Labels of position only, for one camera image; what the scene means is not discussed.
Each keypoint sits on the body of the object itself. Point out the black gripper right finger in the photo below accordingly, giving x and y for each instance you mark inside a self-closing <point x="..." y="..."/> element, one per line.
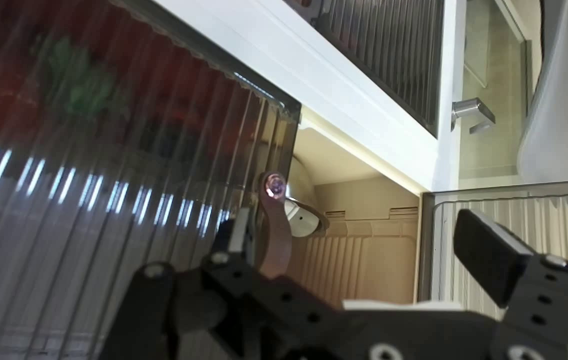
<point x="536" y="301"/>

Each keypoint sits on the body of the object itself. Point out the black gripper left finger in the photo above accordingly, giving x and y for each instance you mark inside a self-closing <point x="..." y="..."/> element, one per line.
<point x="230" y="307"/>

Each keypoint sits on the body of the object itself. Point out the white three-tier cabinet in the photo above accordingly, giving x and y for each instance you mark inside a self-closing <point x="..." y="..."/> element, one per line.
<point x="336" y="87"/>

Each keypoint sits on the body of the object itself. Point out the silver metal bowl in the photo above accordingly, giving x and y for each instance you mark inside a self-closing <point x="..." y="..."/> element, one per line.
<point x="304" y="217"/>

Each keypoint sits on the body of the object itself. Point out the white room door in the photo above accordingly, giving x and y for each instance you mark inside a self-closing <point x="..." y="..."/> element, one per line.
<point x="490" y="67"/>

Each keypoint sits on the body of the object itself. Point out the green plastic item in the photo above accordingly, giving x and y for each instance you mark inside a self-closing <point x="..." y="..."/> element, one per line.
<point x="81" y="81"/>

